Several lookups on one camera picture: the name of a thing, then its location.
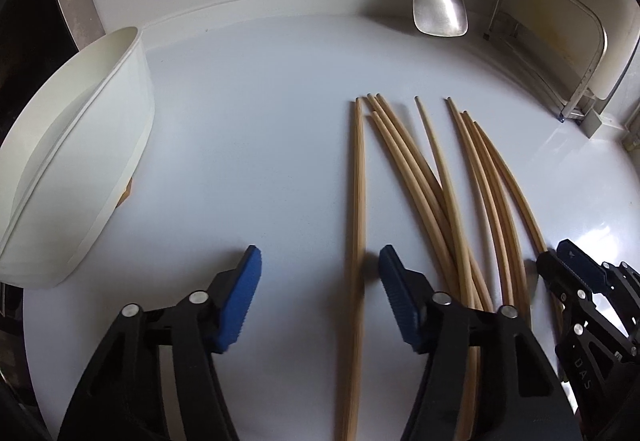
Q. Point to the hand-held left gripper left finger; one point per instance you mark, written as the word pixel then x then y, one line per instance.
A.
pixel 237 296

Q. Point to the metal cutting board rack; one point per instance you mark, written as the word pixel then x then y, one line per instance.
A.
pixel 580 91

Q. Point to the cream cutting board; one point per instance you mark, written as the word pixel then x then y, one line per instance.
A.
pixel 550 21

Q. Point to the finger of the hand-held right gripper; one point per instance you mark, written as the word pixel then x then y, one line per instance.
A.
pixel 562 281
pixel 585 263

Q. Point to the pile of wooden chopsticks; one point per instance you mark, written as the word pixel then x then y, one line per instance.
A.
pixel 357 196

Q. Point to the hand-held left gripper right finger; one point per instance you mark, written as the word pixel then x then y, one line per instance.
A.
pixel 402 296

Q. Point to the white round basin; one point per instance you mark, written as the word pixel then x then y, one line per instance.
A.
pixel 100 136

